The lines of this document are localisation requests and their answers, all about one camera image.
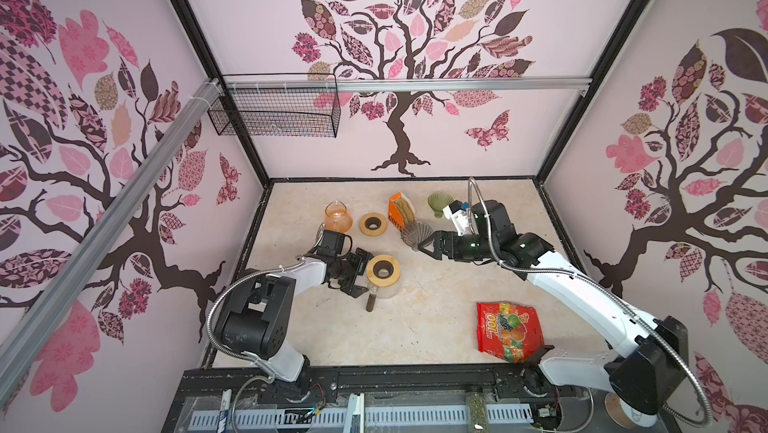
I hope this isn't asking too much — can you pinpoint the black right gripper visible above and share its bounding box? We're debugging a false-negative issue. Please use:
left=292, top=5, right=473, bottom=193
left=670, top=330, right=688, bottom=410
left=417, top=232, right=496, bottom=261

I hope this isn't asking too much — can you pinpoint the clear glass dripper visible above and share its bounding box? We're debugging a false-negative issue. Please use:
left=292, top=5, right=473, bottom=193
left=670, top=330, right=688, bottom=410
left=400, top=221, right=434, bottom=251

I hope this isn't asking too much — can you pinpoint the clear glass server jug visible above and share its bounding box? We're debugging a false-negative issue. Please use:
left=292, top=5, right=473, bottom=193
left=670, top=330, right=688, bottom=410
left=365, top=280, right=401, bottom=312

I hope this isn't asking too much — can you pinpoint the wooden ring dripper holder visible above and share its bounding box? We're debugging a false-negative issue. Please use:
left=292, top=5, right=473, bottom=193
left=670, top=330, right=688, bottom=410
left=366, top=255, right=401, bottom=288

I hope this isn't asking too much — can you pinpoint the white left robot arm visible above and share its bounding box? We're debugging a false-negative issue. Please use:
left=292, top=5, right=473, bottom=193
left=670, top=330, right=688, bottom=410
left=205, top=229, right=373, bottom=383

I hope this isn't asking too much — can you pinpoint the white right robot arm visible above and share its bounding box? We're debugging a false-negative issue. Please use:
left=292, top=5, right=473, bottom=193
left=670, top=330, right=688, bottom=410
left=417, top=200, right=693, bottom=416

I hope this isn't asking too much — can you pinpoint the green glass dripper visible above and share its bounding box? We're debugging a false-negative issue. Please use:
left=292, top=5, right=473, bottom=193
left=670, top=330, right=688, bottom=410
left=427, top=191, right=455, bottom=218

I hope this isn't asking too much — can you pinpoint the orange coffee filter box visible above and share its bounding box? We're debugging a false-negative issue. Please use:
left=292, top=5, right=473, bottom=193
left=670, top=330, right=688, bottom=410
left=388, top=192, right=416, bottom=231

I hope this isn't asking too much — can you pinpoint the orange glass pitcher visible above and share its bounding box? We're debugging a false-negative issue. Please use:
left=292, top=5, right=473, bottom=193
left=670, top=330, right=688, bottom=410
left=324, top=200, right=354, bottom=233

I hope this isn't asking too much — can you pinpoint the red candy bag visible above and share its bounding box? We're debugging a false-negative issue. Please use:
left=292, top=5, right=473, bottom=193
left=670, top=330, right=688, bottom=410
left=476, top=302, right=544, bottom=363

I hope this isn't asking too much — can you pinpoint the small jar of granules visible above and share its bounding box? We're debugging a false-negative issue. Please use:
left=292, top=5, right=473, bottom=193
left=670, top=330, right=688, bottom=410
left=465, top=390, right=488, bottom=433

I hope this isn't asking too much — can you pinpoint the round white brown device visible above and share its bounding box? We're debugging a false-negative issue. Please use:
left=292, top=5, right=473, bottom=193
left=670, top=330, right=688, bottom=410
left=604, top=393, right=658, bottom=429

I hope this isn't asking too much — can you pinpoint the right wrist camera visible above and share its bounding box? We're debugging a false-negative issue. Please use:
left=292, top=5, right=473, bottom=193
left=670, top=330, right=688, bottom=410
left=443, top=200, right=472, bottom=236

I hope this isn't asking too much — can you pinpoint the wooden ring dripper stand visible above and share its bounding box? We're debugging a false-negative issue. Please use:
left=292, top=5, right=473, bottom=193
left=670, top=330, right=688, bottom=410
left=358, top=212, right=388, bottom=237

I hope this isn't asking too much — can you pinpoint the white slotted cable duct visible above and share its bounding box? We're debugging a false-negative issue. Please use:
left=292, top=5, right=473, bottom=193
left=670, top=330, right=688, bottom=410
left=189, top=402, right=534, bottom=432

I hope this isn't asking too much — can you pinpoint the black wire basket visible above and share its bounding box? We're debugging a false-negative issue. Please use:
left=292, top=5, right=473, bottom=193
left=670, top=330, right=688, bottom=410
left=208, top=73, right=341, bottom=138

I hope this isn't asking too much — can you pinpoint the aluminium rail back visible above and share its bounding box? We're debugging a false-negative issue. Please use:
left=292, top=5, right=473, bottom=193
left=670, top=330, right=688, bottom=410
left=225, top=75, right=592, bottom=93

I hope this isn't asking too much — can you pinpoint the aluminium rail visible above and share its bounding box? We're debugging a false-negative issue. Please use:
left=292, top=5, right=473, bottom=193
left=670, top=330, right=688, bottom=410
left=225, top=75, right=592, bottom=93
left=0, top=78, right=223, bottom=398

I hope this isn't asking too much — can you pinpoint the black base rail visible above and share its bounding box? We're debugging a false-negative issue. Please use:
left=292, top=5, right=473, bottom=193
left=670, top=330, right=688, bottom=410
left=161, top=359, right=679, bottom=433

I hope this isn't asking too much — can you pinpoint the aluminium rail left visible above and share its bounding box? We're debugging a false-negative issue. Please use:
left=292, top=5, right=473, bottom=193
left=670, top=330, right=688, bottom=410
left=0, top=78, right=223, bottom=398

